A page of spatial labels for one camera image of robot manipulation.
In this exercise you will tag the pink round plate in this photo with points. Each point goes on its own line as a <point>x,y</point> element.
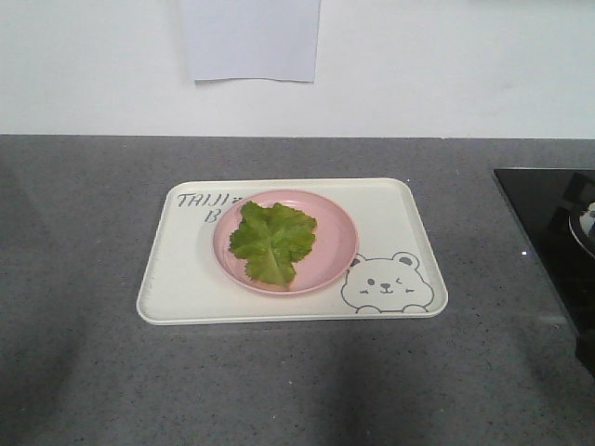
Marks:
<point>333,250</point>

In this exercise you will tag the green lettuce leaf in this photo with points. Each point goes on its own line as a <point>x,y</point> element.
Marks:
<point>271,240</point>

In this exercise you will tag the cream bear serving tray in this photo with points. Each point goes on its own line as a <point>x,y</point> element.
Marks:
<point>394,273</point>

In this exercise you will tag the white paper sheet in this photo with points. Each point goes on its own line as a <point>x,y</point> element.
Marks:
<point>274,40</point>

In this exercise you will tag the silver gas burner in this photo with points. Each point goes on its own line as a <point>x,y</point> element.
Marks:
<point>581,225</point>

